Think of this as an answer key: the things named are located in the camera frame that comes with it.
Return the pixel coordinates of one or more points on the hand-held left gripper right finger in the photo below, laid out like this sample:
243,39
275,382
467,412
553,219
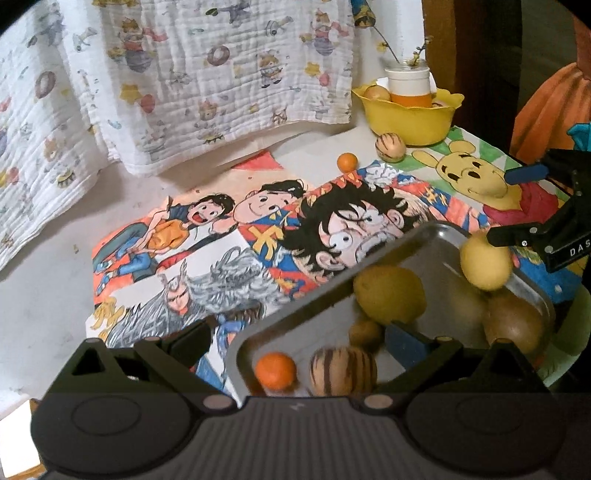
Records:
406,344

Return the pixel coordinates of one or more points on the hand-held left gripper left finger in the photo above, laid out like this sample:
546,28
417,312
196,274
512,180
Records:
189,339

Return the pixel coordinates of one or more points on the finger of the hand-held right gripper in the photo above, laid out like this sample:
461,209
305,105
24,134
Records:
521,237
526,174

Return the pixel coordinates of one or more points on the small brown kiwi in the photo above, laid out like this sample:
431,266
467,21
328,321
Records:
364,333

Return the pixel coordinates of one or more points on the round yellow pear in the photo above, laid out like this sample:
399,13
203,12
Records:
485,265

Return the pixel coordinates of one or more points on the yellow lemon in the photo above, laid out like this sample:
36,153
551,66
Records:
388,293

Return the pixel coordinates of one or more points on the striped pepino melon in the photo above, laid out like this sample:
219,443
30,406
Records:
391,147
341,374

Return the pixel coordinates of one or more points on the large brown kiwi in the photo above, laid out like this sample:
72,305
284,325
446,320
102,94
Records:
512,321

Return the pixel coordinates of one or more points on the metal tray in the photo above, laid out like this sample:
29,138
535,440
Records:
323,318

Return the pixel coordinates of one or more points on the orange mandarin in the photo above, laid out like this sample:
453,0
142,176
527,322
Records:
275,371

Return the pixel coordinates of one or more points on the orange cloth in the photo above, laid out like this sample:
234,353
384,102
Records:
554,110

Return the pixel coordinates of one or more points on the cartoon collage poster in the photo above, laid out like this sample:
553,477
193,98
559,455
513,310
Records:
184,230

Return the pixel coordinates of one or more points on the yellow scalloped bowl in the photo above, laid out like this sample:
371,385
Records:
406,124

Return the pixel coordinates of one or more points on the white and orange vase cup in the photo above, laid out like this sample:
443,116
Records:
408,85

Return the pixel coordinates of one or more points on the yellow flower twig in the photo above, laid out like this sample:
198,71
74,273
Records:
412,61

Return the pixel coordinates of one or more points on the pale yellow fruit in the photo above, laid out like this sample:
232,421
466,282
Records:
376,92

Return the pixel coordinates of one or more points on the small orange kumquat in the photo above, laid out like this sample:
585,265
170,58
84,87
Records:
347,163

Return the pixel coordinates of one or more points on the dark patterned hanging item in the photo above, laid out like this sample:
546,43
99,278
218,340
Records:
362,11

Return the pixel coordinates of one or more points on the white cartoon printed blanket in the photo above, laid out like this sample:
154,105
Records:
41,138
207,69

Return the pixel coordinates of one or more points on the wooden door frame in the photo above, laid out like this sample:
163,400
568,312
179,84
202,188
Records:
441,46

